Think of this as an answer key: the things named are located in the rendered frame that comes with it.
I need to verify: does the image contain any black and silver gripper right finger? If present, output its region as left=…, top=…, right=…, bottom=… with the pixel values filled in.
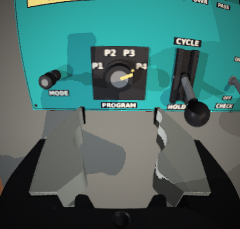
left=153, top=107, right=240, bottom=229

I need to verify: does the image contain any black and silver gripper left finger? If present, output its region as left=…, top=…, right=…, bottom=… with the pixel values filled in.
left=0, top=106, right=87, bottom=229

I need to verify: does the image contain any teal control console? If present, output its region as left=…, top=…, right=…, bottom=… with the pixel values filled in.
left=14, top=0, right=240, bottom=127

